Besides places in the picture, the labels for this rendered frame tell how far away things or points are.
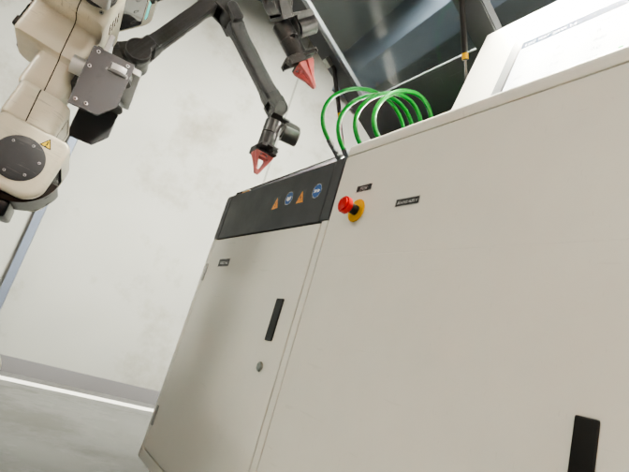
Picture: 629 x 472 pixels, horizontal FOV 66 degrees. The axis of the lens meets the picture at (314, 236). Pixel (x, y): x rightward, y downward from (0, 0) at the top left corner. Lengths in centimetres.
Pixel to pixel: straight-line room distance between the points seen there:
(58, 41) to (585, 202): 119
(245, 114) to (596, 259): 310
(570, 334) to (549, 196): 19
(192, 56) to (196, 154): 68
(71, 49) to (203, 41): 233
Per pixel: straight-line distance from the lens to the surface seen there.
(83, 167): 323
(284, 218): 128
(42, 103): 130
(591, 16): 137
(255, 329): 120
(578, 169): 71
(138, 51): 168
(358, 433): 82
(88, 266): 314
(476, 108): 90
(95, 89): 130
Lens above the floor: 47
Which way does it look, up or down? 15 degrees up
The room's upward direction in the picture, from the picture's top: 16 degrees clockwise
